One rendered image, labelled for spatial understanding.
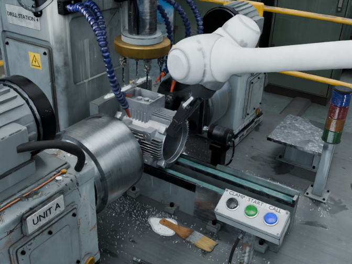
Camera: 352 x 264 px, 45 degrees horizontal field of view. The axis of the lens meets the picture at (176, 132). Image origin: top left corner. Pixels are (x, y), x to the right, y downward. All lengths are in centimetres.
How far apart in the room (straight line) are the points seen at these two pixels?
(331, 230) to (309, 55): 72
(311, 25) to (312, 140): 269
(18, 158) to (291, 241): 88
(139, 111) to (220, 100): 37
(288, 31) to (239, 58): 349
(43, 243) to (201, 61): 52
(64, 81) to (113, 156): 37
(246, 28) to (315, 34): 330
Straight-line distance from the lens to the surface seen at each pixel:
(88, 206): 108
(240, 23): 109
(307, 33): 438
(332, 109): 147
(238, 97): 176
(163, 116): 139
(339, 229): 152
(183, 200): 143
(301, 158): 180
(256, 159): 179
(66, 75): 141
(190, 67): 94
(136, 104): 139
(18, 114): 92
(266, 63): 94
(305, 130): 183
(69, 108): 145
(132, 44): 132
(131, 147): 119
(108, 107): 141
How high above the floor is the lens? 171
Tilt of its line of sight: 28 degrees down
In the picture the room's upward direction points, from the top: 3 degrees clockwise
